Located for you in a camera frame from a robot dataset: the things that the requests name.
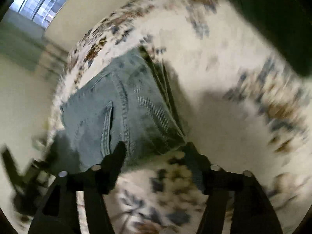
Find blue denim shorts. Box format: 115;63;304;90
51;47;185;173

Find floral bed quilt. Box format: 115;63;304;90
45;0;311;233

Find left green curtain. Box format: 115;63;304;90
1;10;68;80

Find dark green blanket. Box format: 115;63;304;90
230;0;311;76

